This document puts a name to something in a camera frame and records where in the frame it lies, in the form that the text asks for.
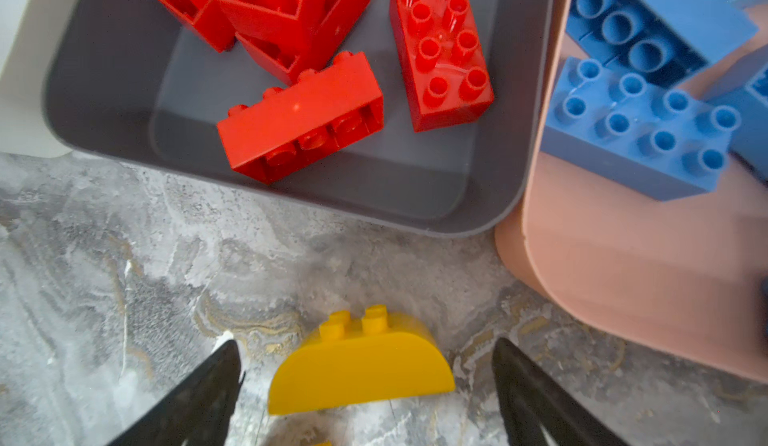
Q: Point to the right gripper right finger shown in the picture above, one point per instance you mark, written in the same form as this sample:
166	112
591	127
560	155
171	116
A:
534	407

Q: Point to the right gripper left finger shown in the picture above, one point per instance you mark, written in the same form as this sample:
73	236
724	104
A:
198	410

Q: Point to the yellow curved lego brick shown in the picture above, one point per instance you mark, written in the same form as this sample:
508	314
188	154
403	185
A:
380	356

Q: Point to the red lego brick low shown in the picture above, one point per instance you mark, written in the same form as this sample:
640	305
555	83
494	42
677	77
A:
446	79

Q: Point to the red lego brick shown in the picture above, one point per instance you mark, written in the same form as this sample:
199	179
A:
292	128
287	23
340	16
205	18

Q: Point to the blue lego brick low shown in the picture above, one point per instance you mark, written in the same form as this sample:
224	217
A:
665	41

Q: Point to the pink plastic tray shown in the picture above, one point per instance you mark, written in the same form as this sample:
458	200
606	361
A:
682	277

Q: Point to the dark grey plastic tray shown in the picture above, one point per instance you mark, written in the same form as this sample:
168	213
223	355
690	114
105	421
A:
131	83

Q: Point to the white plastic tray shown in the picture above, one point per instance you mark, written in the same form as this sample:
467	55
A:
31	31

